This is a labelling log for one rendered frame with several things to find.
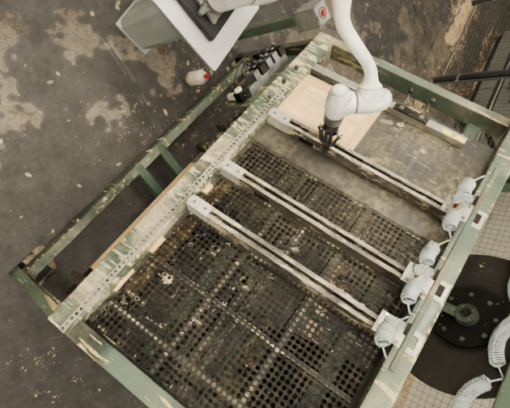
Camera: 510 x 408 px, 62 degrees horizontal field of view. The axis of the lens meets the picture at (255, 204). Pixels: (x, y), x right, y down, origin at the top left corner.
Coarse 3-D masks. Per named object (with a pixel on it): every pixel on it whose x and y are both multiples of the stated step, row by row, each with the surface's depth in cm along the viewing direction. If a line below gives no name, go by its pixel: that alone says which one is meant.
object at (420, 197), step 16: (272, 112) 228; (288, 128) 225; (304, 128) 223; (320, 144) 219; (336, 144) 218; (336, 160) 221; (352, 160) 213; (368, 160) 213; (368, 176) 214; (384, 176) 208; (400, 176) 209; (400, 192) 208; (416, 192) 207; (432, 208) 202; (448, 208) 196; (480, 224) 192
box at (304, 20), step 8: (320, 0) 244; (304, 8) 248; (312, 8) 240; (296, 16) 251; (304, 16) 247; (312, 16) 244; (328, 16) 249; (296, 24) 255; (304, 24) 252; (312, 24) 248; (320, 24) 246
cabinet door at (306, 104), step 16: (304, 80) 247; (320, 80) 247; (288, 96) 241; (304, 96) 241; (320, 96) 241; (288, 112) 235; (304, 112) 236; (320, 112) 236; (352, 128) 230; (368, 128) 230; (352, 144) 225
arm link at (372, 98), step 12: (336, 0) 164; (348, 0) 164; (336, 12) 167; (348, 12) 167; (336, 24) 170; (348, 24) 169; (348, 36) 171; (360, 48) 174; (360, 60) 177; (372, 60) 178; (372, 72) 179; (360, 84) 184; (372, 84) 181; (360, 96) 183; (372, 96) 182; (384, 96) 183; (360, 108) 184; (372, 108) 185; (384, 108) 186
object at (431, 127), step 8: (312, 72) 251; (320, 72) 247; (328, 72) 247; (328, 80) 248; (336, 80) 244; (344, 80) 244; (352, 88) 241; (392, 104) 236; (392, 112) 236; (408, 120) 233; (424, 128) 231; (432, 128) 228; (440, 128) 228; (440, 136) 228; (448, 136) 225; (456, 144) 226
